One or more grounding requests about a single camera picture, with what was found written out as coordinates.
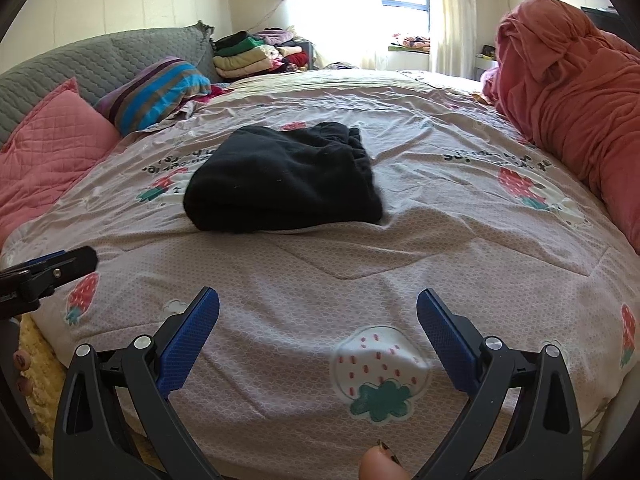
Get white curtain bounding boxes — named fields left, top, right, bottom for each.
left=427, top=0, right=506, bottom=78

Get striped pillow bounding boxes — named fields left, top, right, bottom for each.
left=95, top=56, right=212, bottom=136

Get pink quilted pillow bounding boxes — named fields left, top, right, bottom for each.
left=0, top=77, right=121, bottom=241

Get cloth on window sill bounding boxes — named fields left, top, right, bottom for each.
left=390, top=34, right=432, bottom=53

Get person's left hand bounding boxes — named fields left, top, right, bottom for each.
left=12, top=351, right=34, bottom=397

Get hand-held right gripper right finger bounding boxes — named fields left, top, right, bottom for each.
left=416, top=287, right=586, bottom=480

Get pile of folded clothes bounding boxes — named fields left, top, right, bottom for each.
left=212, top=28, right=313, bottom=80

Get grey quilted headboard cover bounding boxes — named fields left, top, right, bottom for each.
left=0, top=21, right=218, bottom=146

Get pink strawberry print quilt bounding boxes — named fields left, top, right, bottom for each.
left=0, top=67, right=640, bottom=471

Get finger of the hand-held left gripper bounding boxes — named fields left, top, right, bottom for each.
left=22, top=246, right=99, bottom=298
left=0, top=251, right=68, bottom=281

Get black sweater with orange cuffs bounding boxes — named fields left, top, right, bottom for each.
left=183, top=121, right=386, bottom=233

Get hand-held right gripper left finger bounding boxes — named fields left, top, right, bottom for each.
left=52, top=286, right=226, bottom=480

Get crumpled loose clothes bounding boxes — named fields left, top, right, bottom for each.
left=165, top=84, right=236, bottom=121

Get white side desk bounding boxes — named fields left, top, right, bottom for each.
left=472, top=45, right=501, bottom=81

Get crumpled salmon pink blanket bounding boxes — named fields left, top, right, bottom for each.
left=482, top=0, right=640, bottom=253

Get person's right hand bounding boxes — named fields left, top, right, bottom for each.
left=359, top=441, right=412, bottom=480

